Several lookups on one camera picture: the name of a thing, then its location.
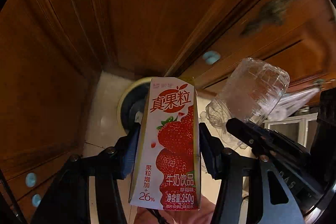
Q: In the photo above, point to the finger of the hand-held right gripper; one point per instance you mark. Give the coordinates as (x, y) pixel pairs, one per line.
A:
(252, 134)

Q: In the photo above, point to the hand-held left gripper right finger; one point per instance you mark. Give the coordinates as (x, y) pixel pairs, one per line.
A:
(211, 158)

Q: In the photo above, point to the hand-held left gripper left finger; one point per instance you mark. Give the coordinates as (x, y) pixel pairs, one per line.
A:
(130, 155)

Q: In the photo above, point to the clear plastic bottle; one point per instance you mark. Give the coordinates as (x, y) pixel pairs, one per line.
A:
(252, 92)

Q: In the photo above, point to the strawberry milk carton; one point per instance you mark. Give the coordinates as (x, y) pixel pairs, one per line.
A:
(173, 140)

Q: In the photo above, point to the cream trash bin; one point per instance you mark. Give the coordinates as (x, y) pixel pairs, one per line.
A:
(126, 106)

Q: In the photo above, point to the translucent plastic sheet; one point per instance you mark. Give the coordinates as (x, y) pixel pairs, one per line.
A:
(296, 102)

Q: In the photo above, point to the person's leg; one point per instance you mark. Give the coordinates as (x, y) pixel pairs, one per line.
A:
(183, 214)

